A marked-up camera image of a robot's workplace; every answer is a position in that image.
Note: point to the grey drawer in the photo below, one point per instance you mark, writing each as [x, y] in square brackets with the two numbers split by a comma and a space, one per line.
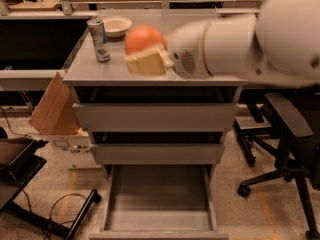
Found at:
[157, 148]
[158, 202]
[156, 109]

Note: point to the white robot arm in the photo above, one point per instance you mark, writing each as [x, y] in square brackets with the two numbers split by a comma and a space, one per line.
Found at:
[280, 45]

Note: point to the black office chair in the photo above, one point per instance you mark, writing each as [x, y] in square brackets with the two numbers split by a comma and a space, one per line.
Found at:
[293, 139]

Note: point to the silver blue drink can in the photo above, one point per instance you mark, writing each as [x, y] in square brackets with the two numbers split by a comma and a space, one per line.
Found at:
[100, 42]

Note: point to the grey top drawer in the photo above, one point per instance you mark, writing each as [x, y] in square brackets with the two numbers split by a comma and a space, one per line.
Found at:
[156, 109]

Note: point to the black stand on left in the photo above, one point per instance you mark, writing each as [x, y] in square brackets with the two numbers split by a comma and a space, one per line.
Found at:
[19, 164]

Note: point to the orange fruit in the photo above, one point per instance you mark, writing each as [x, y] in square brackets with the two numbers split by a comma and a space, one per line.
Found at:
[141, 37]

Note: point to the grey bottom drawer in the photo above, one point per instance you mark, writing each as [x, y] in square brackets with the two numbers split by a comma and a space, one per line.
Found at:
[158, 202]

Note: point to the white ceramic bowl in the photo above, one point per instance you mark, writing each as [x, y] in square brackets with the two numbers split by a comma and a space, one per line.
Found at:
[116, 26]

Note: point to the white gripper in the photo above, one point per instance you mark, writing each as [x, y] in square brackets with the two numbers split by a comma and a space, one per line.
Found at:
[185, 50]

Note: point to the grey drawer cabinet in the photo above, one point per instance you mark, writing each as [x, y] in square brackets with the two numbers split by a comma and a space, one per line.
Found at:
[85, 71]

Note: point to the grey middle drawer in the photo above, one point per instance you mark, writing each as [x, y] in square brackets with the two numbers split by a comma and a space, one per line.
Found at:
[157, 148]

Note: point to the open cardboard box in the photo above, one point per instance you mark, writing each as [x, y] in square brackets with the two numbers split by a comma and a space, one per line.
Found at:
[55, 119]

